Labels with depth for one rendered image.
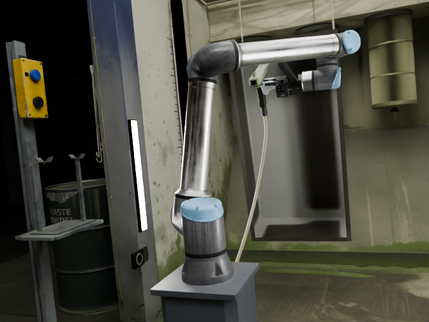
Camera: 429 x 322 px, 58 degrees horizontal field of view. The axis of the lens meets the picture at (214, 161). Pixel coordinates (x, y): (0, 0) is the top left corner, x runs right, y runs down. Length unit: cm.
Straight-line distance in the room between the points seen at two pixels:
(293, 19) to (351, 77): 76
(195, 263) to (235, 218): 218
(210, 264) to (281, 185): 145
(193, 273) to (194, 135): 51
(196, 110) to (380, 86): 209
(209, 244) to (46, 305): 97
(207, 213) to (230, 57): 56
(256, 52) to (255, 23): 201
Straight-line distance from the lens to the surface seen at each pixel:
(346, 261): 330
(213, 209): 135
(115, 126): 224
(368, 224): 334
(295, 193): 274
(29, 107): 190
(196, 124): 152
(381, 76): 336
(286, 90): 182
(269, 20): 348
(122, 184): 224
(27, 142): 195
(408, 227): 335
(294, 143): 263
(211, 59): 146
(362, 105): 372
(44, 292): 205
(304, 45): 160
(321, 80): 180
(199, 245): 136
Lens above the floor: 113
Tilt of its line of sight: 3 degrees down
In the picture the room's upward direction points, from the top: 5 degrees counter-clockwise
